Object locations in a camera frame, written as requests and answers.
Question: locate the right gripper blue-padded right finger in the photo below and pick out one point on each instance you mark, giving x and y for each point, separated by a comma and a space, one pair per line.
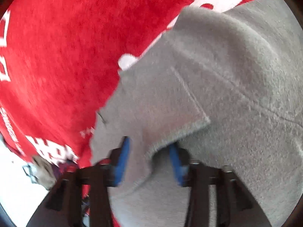
235, 205

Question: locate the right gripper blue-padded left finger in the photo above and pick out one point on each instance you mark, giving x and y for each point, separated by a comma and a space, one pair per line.
83, 190

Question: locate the grey knit sweater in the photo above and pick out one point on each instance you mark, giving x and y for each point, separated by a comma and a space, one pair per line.
228, 88

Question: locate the grey-green folded cloth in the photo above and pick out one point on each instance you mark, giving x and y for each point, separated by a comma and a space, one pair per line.
42, 172

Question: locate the red bedspread with white print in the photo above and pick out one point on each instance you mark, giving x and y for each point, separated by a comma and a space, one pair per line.
61, 61

